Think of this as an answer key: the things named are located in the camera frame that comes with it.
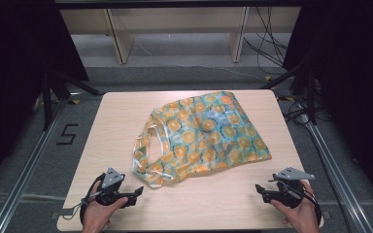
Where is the person's right hand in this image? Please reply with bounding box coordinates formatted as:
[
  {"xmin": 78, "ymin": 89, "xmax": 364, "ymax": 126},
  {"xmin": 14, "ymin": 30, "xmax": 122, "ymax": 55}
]
[{"xmin": 269, "ymin": 180, "xmax": 321, "ymax": 233}]

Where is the black curtain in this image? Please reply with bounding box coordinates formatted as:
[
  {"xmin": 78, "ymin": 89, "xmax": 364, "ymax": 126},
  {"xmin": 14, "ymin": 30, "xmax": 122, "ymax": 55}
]
[
  {"xmin": 0, "ymin": 0, "xmax": 90, "ymax": 192},
  {"xmin": 282, "ymin": 0, "xmax": 373, "ymax": 206}
]

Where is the aluminium floor rail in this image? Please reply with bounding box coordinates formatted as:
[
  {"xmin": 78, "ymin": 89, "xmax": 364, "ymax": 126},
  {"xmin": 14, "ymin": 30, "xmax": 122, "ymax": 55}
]
[
  {"xmin": 0, "ymin": 96, "xmax": 70, "ymax": 233},
  {"xmin": 298, "ymin": 116, "xmax": 373, "ymax": 233}
]

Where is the orange slice print shopping bag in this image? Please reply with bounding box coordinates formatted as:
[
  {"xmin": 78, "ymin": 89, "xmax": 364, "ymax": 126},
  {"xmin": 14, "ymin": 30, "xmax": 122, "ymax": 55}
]
[{"xmin": 131, "ymin": 90, "xmax": 273, "ymax": 189}]

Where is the person's left hand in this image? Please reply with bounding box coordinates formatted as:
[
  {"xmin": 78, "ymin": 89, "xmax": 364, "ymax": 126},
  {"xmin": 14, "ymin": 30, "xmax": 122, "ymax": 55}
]
[{"xmin": 82, "ymin": 189, "xmax": 129, "ymax": 233}]

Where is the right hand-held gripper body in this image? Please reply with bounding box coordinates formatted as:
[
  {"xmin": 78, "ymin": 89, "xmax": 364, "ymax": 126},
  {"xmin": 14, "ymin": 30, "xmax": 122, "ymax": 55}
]
[{"xmin": 266, "ymin": 166, "xmax": 316, "ymax": 209}]

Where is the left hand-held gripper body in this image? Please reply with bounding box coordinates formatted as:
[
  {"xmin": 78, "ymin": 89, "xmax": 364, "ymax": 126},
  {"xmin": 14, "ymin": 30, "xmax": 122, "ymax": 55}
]
[{"xmin": 93, "ymin": 167, "xmax": 139, "ymax": 208}]

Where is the light wooden shelf unit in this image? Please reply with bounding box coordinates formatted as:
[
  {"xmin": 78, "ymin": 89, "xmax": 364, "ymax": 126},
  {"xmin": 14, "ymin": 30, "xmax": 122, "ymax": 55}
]
[{"xmin": 59, "ymin": 5, "xmax": 303, "ymax": 65}]

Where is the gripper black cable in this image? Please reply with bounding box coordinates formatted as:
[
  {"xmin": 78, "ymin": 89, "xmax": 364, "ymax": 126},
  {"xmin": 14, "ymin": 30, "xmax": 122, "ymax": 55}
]
[
  {"xmin": 62, "ymin": 173, "xmax": 107, "ymax": 225},
  {"xmin": 299, "ymin": 185, "xmax": 323, "ymax": 227}
]

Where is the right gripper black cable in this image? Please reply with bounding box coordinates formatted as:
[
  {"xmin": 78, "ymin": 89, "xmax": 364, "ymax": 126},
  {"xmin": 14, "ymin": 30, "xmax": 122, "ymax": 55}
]
[{"xmin": 299, "ymin": 185, "xmax": 323, "ymax": 227}]

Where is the bundle of black floor cables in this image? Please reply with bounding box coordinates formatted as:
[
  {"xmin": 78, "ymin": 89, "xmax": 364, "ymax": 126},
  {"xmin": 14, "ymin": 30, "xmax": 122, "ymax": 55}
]
[{"xmin": 242, "ymin": 5, "xmax": 289, "ymax": 76}]

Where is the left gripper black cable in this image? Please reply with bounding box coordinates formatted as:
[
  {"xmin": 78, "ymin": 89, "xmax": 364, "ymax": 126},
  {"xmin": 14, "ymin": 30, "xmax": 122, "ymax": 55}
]
[{"xmin": 62, "ymin": 173, "xmax": 107, "ymax": 225}]

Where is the black tripod stand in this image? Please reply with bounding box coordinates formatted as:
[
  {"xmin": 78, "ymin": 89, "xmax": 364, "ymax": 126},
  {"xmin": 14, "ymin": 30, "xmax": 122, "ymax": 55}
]
[
  {"xmin": 41, "ymin": 70, "xmax": 104, "ymax": 131},
  {"xmin": 259, "ymin": 60, "xmax": 319, "ymax": 126}
]

